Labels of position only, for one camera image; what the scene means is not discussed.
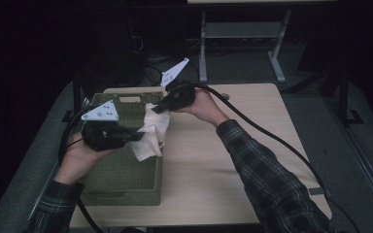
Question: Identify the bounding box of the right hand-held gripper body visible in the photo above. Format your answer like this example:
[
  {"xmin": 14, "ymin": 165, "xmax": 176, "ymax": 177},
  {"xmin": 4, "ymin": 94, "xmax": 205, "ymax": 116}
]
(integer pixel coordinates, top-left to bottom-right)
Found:
[{"xmin": 160, "ymin": 57, "xmax": 197, "ymax": 113}]

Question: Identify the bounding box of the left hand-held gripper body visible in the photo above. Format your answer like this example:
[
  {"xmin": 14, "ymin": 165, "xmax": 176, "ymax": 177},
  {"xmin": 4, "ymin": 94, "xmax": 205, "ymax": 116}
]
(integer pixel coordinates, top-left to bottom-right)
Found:
[{"xmin": 81, "ymin": 99, "xmax": 129, "ymax": 152}]

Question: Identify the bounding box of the white towel with brown bears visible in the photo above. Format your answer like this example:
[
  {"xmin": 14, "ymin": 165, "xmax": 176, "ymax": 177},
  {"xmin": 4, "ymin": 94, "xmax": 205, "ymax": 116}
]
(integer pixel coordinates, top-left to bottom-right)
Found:
[{"xmin": 129, "ymin": 102, "xmax": 172, "ymax": 162}]

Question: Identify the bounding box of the green woven basket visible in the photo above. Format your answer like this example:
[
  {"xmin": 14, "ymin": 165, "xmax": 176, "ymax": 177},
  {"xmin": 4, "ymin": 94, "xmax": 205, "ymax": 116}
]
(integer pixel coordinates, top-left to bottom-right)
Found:
[{"xmin": 77, "ymin": 91, "xmax": 165, "ymax": 207}]

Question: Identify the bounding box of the person's right hand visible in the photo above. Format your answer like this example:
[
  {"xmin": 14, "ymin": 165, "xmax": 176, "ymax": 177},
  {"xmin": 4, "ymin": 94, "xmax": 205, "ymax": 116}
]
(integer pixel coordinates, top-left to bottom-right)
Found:
[{"xmin": 175, "ymin": 88, "xmax": 231, "ymax": 128}]

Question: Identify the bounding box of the person's left hand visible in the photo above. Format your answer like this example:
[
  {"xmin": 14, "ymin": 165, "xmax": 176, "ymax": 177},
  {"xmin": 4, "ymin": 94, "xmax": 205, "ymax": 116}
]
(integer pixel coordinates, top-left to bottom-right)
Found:
[{"xmin": 53, "ymin": 131, "xmax": 123, "ymax": 186}]

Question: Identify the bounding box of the tangle of floor cables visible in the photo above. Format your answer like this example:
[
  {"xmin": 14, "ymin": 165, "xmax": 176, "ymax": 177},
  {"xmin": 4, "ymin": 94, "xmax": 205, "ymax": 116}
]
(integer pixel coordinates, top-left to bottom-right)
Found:
[{"xmin": 142, "ymin": 55, "xmax": 202, "ymax": 87}]

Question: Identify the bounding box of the black metal post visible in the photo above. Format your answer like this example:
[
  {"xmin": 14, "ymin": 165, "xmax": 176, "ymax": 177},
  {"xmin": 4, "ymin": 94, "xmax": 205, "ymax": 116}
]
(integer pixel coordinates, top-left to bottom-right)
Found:
[
  {"xmin": 61, "ymin": 72, "xmax": 83, "ymax": 128},
  {"xmin": 337, "ymin": 69, "xmax": 364, "ymax": 128}
]

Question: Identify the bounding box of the left hand-held gripper black cable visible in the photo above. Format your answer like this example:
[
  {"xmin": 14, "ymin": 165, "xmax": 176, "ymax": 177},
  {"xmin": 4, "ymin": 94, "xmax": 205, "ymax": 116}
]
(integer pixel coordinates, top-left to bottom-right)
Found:
[{"xmin": 57, "ymin": 106, "xmax": 106, "ymax": 233}]

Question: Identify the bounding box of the hand-held gripper black cable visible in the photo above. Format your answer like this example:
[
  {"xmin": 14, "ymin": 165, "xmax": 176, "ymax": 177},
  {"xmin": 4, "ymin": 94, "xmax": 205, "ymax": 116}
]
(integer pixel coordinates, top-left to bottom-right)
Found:
[
  {"xmin": 181, "ymin": 81, "xmax": 362, "ymax": 233},
  {"xmin": 57, "ymin": 106, "xmax": 106, "ymax": 233}
]

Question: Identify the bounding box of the grey aluminium rail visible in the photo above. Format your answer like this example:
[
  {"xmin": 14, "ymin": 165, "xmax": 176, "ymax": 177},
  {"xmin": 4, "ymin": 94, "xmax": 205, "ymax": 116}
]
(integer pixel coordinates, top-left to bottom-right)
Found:
[
  {"xmin": 20, "ymin": 96, "xmax": 92, "ymax": 233},
  {"xmin": 323, "ymin": 96, "xmax": 373, "ymax": 224}
]

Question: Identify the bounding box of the grey metal table frame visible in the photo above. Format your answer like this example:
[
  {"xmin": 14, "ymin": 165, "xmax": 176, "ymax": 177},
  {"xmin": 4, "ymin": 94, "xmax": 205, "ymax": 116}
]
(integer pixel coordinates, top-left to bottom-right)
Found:
[{"xmin": 197, "ymin": 9, "xmax": 292, "ymax": 84}]

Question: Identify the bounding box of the right hand-held gripper black cable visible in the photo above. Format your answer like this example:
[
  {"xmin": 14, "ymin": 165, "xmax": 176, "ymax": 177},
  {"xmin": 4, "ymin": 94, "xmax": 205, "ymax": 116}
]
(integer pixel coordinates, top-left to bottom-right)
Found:
[{"xmin": 181, "ymin": 81, "xmax": 362, "ymax": 233}]

